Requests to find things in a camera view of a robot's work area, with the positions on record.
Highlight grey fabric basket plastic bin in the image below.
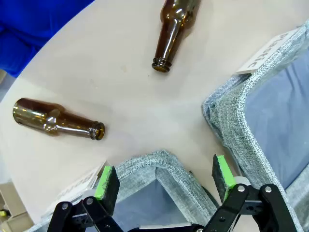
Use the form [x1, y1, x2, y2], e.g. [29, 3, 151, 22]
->
[201, 20, 309, 232]

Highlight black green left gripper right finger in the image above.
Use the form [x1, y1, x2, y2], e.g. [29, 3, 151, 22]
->
[205, 154, 296, 232]

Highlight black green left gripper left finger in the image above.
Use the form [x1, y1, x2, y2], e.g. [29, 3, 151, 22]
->
[47, 165, 121, 232]

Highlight person in blue hoodie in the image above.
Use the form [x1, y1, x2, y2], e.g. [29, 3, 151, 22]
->
[0, 0, 95, 78]

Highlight white sign reading Bottle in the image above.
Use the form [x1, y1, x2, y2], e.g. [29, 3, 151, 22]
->
[41, 160, 108, 218]

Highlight brown glass beer bottle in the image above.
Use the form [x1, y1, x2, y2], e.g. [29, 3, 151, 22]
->
[151, 0, 201, 73]
[13, 97, 106, 141]

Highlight grey fabric basket bottle bin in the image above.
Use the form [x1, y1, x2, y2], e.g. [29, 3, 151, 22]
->
[28, 149, 218, 232]

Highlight beige cardboard box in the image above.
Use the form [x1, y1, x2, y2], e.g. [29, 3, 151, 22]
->
[0, 181, 33, 232]

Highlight white sign reading Plastic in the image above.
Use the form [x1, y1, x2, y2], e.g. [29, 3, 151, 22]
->
[235, 30, 300, 74]

